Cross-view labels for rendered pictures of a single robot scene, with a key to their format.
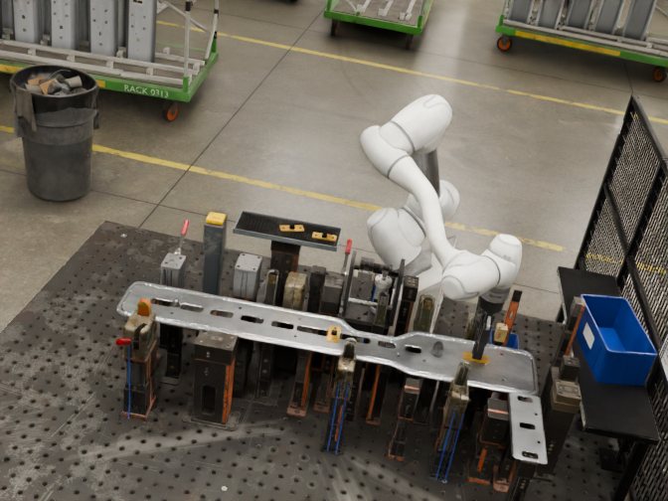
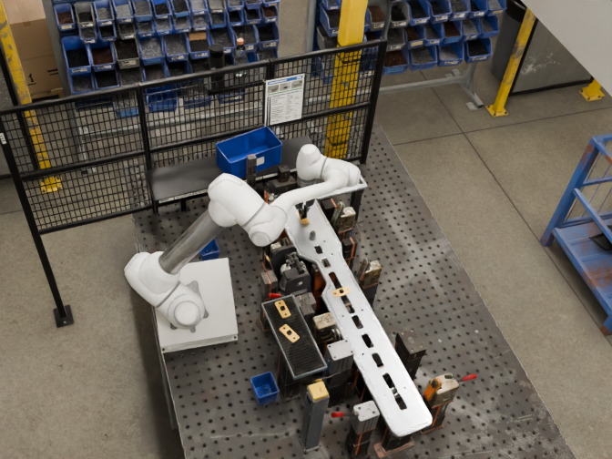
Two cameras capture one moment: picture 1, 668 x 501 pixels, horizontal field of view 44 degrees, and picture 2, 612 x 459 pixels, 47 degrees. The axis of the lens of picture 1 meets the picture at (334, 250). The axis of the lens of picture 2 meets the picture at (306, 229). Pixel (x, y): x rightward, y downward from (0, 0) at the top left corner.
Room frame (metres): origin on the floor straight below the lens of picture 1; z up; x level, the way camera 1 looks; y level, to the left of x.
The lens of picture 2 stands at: (3.29, 1.51, 3.54)
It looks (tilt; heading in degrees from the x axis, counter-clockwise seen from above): 48 degrees down; 240
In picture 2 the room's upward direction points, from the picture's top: 6 degrees clockwise
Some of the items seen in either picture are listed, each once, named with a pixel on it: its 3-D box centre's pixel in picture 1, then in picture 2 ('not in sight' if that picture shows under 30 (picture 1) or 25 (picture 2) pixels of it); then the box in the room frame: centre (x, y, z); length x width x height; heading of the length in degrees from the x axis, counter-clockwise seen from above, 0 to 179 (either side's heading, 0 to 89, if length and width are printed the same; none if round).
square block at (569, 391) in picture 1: (553, 431); not in sight; (2.01, -0.77, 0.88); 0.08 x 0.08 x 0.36; 87
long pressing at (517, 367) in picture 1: (327, 335); (344, 295); (2.18, -0.02, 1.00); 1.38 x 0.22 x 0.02; 87
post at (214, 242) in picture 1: (212, 272); (313, 418); (2.54, 0.43, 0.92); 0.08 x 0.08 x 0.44; 87
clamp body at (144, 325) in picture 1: (140, 365); (434, 402); (2.03, 0.56, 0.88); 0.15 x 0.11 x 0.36; 177
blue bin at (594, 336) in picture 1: (611, 338); (249, 153); (2.26, -0.95, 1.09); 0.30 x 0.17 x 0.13; 7
